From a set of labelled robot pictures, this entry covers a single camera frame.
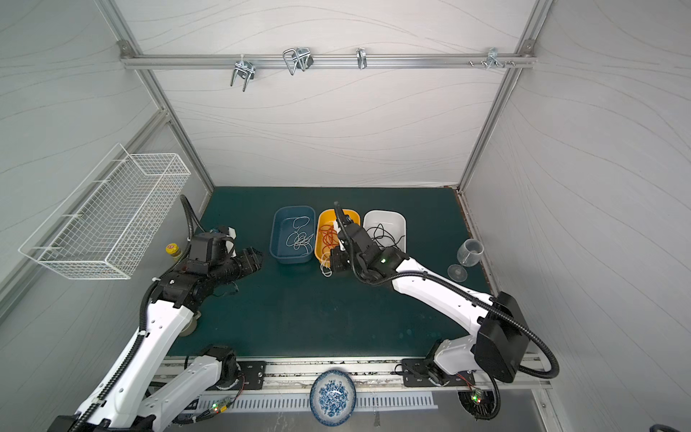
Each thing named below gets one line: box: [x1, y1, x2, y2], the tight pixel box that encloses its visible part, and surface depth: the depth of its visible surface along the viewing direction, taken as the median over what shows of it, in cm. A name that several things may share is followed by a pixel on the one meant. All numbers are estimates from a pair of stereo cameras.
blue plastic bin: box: [269, 206, 316, 264], surface depth 104 cm
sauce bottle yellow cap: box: [165, 243, 180, 255], surface depth 81 cm
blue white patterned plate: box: [309, 369, 358, 428], surface depth 70 cm
